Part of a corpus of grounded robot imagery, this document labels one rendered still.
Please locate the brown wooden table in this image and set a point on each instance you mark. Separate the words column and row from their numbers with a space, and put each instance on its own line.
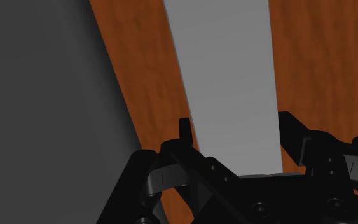
column 141, row 68

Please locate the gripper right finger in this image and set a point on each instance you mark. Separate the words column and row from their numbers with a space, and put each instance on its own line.
column 321, row 149

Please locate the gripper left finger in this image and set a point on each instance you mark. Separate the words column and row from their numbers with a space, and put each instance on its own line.
column 178, row 155

